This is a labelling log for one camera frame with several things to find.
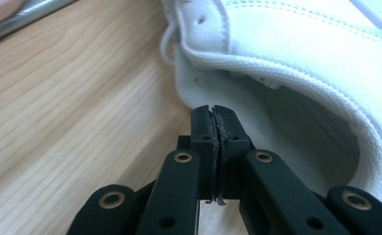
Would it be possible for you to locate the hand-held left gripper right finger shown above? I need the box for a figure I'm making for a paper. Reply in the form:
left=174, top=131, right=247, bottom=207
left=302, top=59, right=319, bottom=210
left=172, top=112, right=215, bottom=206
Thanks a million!
left=213, top=105, right=256, bottom=202

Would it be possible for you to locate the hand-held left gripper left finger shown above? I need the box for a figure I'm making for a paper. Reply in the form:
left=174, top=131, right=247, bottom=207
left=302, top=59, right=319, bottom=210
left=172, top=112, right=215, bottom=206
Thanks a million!
left=190, top=105, right=220, bottom=202

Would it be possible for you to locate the grey metal shoe rack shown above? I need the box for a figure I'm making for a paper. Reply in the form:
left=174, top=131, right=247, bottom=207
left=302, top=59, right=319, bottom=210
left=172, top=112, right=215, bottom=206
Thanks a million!
left=0, top=0, right=77, bottom=47

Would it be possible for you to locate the white sneaker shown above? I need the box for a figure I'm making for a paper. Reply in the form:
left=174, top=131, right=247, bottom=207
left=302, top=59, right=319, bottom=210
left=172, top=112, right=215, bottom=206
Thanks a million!
left=159, top=0, right=382, bottom=214

